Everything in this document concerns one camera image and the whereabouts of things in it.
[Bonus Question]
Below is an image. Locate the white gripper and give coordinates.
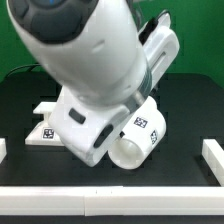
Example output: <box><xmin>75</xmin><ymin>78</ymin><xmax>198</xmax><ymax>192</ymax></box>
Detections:
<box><xmin>50</xmin><ymin>10</ymin><xmax>179</xmax><ymax>167</ymax></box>

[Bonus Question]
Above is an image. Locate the white lamp base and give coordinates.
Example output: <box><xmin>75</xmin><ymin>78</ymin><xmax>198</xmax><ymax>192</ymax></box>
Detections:
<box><xmin>25</xmin><ymin>102</ymin><xmax>63</xmax><ymax>146</ymax></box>

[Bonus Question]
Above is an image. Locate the white lamp shade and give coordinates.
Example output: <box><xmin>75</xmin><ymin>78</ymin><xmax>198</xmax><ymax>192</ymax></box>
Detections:
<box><xmin>108</xmin><ymin>96</ymin><xmax>166</xmax><ymax>170</ymax></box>

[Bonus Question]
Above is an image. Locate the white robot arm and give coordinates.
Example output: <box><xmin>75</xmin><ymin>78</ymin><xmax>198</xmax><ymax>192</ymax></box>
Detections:
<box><xmin>6</xmin><ymin>0</ymin><xmax>179</xmax><ymax>169</ymax></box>

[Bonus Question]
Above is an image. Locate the black cable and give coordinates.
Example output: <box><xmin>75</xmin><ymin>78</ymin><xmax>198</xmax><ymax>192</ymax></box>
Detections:
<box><xmin>2</xmin><ymin>63</ymin><xmax>42</xmax><ymax>82</ymax></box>

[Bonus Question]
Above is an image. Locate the white left fence rail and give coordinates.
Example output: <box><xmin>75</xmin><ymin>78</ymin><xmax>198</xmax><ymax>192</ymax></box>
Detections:
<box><xmin>0</xmin><ymin>138</ymin><xmax>7</xmax><ymax>164</ymax></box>

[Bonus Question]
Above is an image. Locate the white front fence rail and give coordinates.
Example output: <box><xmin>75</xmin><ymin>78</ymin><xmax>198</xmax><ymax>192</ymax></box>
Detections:
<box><xmin>0</xmin><ymin>186</ymin><xmax>224</xmax><ymax>216</ymax></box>

